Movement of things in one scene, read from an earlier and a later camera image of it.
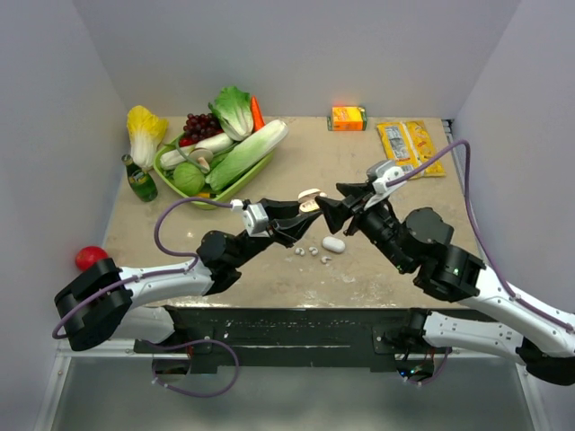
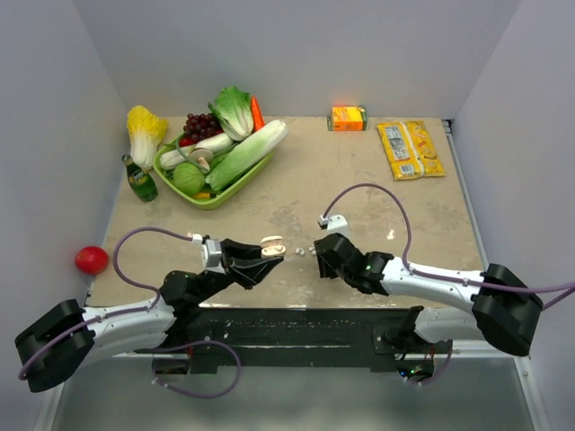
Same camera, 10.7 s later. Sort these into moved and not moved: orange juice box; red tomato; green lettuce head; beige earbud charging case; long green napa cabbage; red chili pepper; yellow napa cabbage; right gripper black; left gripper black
Moved: right gripper black; beige earbud charging case; left gripper black
Not moved: red chili pepper; yellow napa cabbage; orange juice box; red tomato; long green napa cabbage; green lettuce head
